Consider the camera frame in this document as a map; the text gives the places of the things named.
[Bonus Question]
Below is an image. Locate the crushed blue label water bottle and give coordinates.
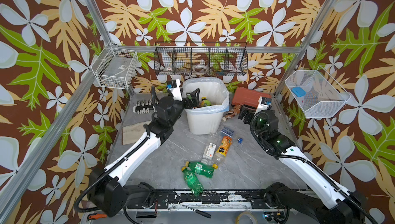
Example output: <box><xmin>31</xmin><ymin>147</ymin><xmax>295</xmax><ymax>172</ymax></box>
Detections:
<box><xmin>220</xmin><ymin>126</ymin><xmax>243</xmax><ymax>144</ymax></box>

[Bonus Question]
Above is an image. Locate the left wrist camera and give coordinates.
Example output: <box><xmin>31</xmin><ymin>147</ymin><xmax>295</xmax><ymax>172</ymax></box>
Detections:
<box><xmin>167</xmin><ymin>79</ymin><xmax>182</xmax><ymax>101</ymax></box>

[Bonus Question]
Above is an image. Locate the blue object in basket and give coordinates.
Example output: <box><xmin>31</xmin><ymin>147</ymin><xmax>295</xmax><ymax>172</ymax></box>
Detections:
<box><xmin>291</xmin><ymin>86</ymin><xmax>307</xmax><ymax>98</ymax></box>

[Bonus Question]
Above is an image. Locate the white plastic trash bin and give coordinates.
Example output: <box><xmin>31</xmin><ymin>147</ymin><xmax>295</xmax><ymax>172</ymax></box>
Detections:
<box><xmin>181</xmin><ymin>76</ymin><xmax>229</xmax><ymax>135</ymax></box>

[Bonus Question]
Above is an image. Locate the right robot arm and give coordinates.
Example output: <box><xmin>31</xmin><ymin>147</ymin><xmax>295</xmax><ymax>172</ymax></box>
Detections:
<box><xmin>250</xmin><ymin>103</ymin><xmax>377</xmax><ymax>224</ymax></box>

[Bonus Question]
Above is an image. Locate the black socket holder rail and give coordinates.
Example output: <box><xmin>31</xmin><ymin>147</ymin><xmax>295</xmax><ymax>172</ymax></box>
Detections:
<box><xmin>133</xmin><ymin>100</ymin><xmax>156</xmax><ymax>115</ymax></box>

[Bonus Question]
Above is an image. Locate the black handled screwdriver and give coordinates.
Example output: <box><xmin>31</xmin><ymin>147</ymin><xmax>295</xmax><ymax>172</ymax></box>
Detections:
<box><xmin>182</xmin><ymin>205</ymin><xmax>211</xmax><ymax>218</ymax></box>

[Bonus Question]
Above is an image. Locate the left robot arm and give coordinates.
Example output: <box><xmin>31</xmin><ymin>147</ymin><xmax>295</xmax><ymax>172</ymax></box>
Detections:
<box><xmin>73</xmin><ymin>84</ymin><xmax>200</xmax><ymax>217</ymax></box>

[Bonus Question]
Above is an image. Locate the lime green label bottle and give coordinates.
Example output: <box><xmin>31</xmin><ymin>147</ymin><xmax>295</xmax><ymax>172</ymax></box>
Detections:
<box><xmin>200</xmin><ymin>97</ymin><xmax>211</xmax><ymax>107</ymax></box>

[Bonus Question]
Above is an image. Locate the white wire basket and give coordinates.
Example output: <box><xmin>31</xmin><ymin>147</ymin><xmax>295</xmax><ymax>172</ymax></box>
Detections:
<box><xmin>92</xmin><ymin>44</ymin><xmax>139</xmax><ymax>89</ymax></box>
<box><xmin>285</xmin><ymin>66</ymin><xmax>351</xmax><ymax>119</ymax></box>

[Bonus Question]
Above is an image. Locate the green bottle yellow cap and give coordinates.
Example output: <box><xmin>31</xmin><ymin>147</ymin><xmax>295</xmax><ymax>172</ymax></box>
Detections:
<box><xmin>185</xmin><ymin>161</ymin><xmax>218</xmax><ymax>179</ymax></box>
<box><xmin>182</xmin><ymin>166</ymin><xmax>204</xmax><ymax>196</ymax></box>

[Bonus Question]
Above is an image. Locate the orange juice label bottle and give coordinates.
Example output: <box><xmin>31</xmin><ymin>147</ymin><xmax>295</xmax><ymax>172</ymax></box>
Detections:
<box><xmin>213</xmin><ymin>136</ymin><xmax>232</xmax><ymax>165</ymax></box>

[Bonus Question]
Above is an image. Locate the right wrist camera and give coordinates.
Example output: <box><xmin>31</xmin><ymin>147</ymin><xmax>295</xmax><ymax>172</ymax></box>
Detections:
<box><xmin>255</xmin><ymin>97</ymin><xmax>272</xmax><ymax>114</ymax></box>

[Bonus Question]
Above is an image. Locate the small white label bottle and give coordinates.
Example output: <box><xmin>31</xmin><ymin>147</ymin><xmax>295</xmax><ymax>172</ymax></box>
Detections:
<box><xmin>201</xmin><ymin>143</ymin><xmax>217</xmax><ymax>165</ymax></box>

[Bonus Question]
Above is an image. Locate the white wire basket right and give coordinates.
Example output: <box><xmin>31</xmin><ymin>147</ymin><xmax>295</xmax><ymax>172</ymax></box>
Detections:
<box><xmin>285</xmin><ymin>66</ymin><xmax>351</xmax><ymax>119</ymax></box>

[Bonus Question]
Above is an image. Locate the clear bin liner bag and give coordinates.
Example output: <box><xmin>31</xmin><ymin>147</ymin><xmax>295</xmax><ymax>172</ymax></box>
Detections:
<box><xmin>182</xmin><ymin>77</ymin><xmax>229</xmax><ymax>115</ymax></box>

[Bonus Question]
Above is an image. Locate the white wire basket left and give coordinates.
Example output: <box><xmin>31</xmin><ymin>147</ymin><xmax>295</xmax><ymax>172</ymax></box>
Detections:
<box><xmin>92</xmin><ymin>44</ymin><xmax>139</xmax><ymax>89</ymax></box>

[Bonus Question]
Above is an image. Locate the orange handled tool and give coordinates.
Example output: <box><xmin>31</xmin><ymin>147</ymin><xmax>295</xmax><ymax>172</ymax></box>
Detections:
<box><xmin>87</xmin><ymin>213</ymin><xmax>108</xmax><ymax>221</ymax></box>

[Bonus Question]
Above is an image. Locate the tape roll bottom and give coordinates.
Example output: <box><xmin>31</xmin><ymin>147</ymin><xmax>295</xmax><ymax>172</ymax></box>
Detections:
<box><xmin>235</xmin><ymin>211</ymin><xmax>258</xmax><ymax>224</ymax></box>

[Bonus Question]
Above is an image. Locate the tape roll in basket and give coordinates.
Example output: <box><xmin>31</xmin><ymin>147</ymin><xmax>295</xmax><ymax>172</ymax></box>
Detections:
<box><xmin>193</xmin><ymin>64</ymin><xmax>207</xmax><ymax>73</ymax></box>

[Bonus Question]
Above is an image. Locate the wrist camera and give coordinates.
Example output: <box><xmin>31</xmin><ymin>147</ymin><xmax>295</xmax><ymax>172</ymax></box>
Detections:
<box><xmin>167</xmin><ymin>79</ymin><xmax>182</xmax><ymax>101</ymax></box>
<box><xmin>255</xmin><ymin>97</ymin><xmax>272</xmax><ymax>114</ymax></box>

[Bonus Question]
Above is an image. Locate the red plastic tool case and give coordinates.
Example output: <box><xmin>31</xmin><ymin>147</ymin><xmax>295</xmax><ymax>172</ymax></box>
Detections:
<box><xmin>231</xmin><ymin>87</ymin><xmax>272</xmax><ymax>109</ymax></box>

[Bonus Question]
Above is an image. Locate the brown label bottle by case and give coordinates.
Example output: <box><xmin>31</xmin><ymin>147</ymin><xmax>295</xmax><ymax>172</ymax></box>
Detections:
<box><xmin>222</xmin><ymin>104</ymin><xmax>241</xmax><ymax>122</ymax></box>

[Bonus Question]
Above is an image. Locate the black wire wall basket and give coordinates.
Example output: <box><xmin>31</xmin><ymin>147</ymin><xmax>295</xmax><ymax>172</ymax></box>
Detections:
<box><xmin>153</xmin><ymin>41</ymin><xmax>249</xmax><ymax>77</ymax></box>

